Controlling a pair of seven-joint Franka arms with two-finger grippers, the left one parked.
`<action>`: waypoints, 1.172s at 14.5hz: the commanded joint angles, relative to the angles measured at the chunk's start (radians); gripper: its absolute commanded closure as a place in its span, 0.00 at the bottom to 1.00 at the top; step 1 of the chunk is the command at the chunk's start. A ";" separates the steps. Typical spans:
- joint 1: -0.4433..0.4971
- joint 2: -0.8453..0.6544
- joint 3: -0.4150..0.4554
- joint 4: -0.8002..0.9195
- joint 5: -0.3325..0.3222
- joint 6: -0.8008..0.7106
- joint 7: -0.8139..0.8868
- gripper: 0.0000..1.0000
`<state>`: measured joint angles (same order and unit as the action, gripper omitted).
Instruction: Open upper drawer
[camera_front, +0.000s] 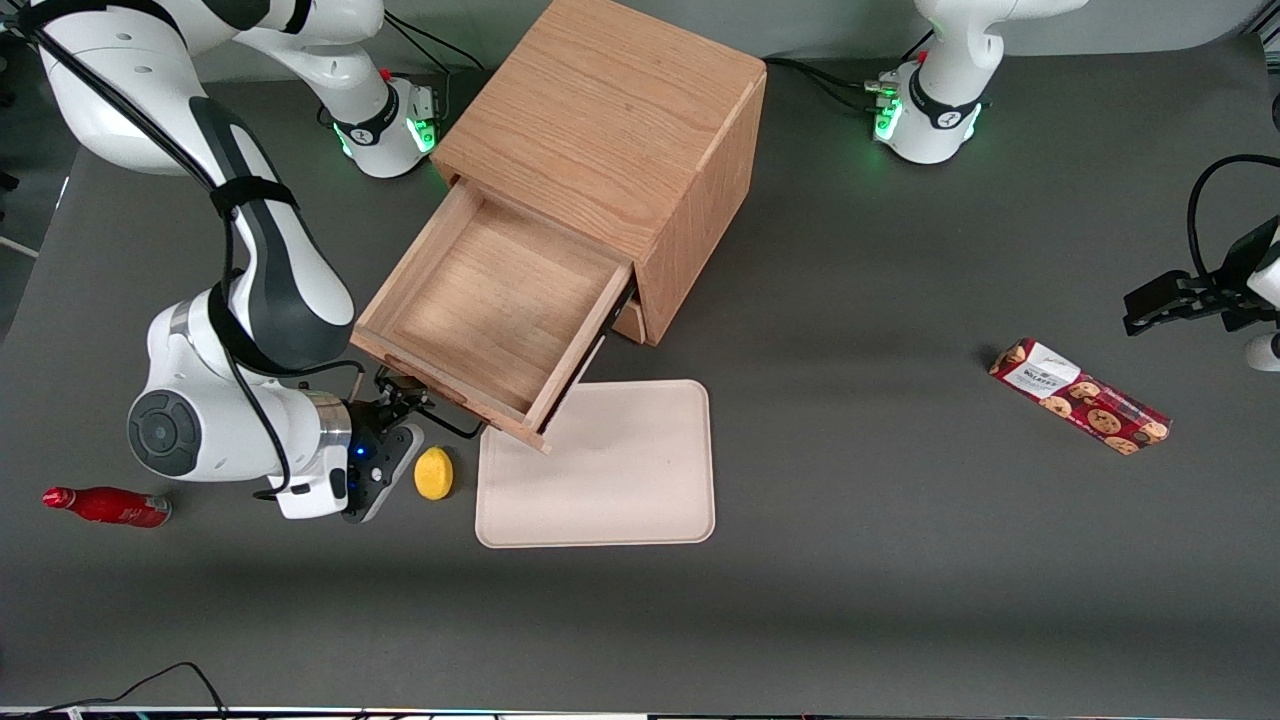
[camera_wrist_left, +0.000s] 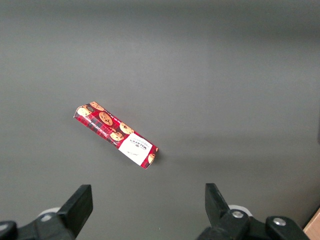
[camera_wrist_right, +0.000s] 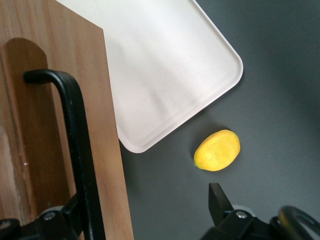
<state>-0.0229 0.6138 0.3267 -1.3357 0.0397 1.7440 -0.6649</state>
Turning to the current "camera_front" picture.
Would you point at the right gripper's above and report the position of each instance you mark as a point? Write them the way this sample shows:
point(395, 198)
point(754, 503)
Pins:
point(366, 421)

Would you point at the left gripper's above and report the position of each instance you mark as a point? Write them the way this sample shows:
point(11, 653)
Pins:
point(1203, 297)

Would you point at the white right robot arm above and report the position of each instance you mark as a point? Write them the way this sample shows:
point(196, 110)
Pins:
point(280, 290)

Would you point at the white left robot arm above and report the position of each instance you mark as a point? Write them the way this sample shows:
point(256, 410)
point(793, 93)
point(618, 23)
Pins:
point(940, 110)

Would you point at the oak wooden drawer cabinet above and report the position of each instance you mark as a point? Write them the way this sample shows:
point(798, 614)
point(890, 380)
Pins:
point(610, 110)

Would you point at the yellow lemon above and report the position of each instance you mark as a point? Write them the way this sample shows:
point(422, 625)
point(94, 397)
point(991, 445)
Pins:
point(434, 474)

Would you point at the red tartan cookie box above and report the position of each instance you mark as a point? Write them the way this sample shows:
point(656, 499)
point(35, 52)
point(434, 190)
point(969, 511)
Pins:
point(1085, 400)

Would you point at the beige rectangular tray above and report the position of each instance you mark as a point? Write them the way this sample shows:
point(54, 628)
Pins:
point(620, 480)

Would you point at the red bottle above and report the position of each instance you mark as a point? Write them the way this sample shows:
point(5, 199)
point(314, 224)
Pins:
point(110, 506)

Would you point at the white strip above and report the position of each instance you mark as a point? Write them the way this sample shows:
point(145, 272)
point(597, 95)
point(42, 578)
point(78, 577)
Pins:
point(18, 246)

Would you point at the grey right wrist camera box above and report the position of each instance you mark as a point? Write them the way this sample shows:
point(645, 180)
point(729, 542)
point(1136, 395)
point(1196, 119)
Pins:
point(400, 452)

